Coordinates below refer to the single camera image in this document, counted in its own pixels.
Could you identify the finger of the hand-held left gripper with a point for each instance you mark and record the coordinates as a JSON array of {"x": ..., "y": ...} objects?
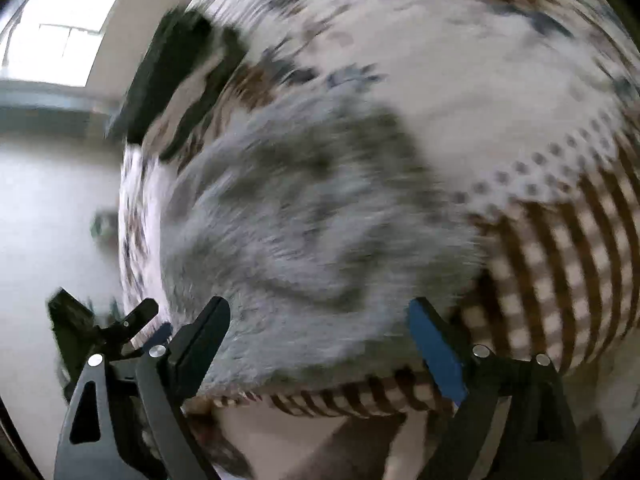
[
  {"x": 161, "y": 335},
  {"x": 137, "y": 317}
]

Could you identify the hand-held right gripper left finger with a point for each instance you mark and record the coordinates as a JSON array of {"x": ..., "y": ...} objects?
[{"x": 202, "y": 345}]

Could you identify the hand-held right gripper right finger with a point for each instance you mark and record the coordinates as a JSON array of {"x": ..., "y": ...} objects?
[{"x": 435, "y": 345}]

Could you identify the grey fleece pants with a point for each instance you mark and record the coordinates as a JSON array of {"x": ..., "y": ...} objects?
[{"x": 300, "y": 240}]

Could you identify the dark folded garment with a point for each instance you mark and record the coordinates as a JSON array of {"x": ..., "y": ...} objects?
[{"x": 160, "y": 75}]

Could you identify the beige folded cloth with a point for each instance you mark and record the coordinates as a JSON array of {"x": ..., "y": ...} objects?
[{"x": 205, "y": 72}]

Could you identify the floral printed blanket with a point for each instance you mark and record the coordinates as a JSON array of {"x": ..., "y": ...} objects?
[{"x": 450, "y": 85}]

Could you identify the dark green folded cloth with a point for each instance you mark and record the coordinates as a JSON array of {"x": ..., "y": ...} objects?
[{"x": 227, "y": 60}]

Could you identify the window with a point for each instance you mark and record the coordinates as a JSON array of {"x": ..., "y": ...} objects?
[{"x": 60, "y": 45}]

